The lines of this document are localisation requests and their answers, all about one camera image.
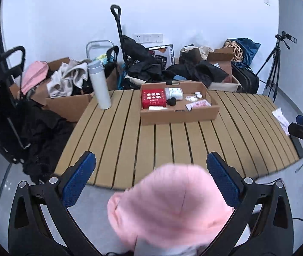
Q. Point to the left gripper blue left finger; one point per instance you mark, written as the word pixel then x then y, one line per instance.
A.
pixel 74 179

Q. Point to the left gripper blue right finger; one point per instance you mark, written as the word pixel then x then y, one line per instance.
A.
pixel 226 178

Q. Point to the pink and white notebook case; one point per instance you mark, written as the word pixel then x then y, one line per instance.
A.
pixel 198 104

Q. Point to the white plastic lotion bottle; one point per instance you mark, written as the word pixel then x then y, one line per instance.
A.
pixel 173 92

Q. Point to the white paper sheet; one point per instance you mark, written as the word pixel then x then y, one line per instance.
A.
pixel 284 123

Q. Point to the pink knit hat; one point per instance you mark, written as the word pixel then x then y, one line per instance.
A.
pixel 176 210

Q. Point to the black folded stroller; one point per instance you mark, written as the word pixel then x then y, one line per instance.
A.
pixel 29 134

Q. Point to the black backpack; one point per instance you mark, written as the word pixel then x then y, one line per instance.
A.
pixel 248 80

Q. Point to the open brown cardboard tray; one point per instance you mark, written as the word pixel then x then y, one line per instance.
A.
pixel 180 113

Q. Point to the blue fabric bag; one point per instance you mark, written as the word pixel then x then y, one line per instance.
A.
pixel 249 49

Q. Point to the woven wicker basket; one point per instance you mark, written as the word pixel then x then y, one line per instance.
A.
pixel 237 50

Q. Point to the red box with white text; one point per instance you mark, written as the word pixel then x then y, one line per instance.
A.
pixel 153 97

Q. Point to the white thermos bottle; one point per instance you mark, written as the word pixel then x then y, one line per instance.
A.
pixel 99 85

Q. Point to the black jacket on box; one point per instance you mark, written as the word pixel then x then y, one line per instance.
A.
pixel 193 67

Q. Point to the pink cloth in box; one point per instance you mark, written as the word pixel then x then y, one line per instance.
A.
pixel 34 75

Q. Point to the brown cardboard box right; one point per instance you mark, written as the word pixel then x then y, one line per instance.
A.
pixel 222 58

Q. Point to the black clothes pile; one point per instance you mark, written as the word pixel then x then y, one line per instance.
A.
pixel 142 64

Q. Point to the black camera tripod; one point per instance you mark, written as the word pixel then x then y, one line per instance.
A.
pixel 275 54

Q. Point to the white wall socket strip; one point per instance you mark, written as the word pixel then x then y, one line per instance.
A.
pixel 148 37

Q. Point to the black trolley handle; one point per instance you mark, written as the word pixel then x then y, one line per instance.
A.
pixel 116 12

